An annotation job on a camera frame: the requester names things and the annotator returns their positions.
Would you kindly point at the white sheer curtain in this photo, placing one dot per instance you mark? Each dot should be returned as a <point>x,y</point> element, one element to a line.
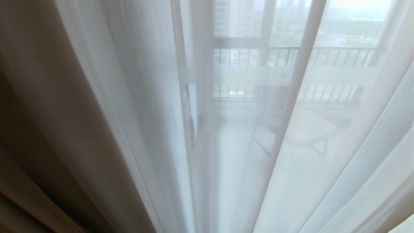
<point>355,155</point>

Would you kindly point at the brown thick curtain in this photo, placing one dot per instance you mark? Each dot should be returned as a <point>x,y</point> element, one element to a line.
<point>35,106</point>

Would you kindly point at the balcony metal railing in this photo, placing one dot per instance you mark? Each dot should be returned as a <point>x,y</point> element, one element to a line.
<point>336,56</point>

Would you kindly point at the glass balcony door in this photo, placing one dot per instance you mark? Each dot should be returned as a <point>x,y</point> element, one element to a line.
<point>239,64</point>

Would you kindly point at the white balcony chair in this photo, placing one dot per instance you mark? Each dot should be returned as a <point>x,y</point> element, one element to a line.
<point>305,129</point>

